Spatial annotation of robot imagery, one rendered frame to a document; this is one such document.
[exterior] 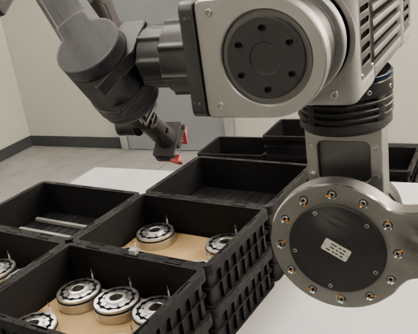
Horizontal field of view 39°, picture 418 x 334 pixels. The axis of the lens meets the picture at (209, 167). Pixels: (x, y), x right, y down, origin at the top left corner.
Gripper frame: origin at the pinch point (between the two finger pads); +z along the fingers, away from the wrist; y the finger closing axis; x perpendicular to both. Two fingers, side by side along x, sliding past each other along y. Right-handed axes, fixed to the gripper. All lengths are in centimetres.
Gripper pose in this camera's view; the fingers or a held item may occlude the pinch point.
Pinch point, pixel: (182, 152)
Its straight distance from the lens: 167.2
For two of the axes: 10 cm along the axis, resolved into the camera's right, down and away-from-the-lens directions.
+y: -2.0, 9.2, -3.4
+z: 4.1, 3.9, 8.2
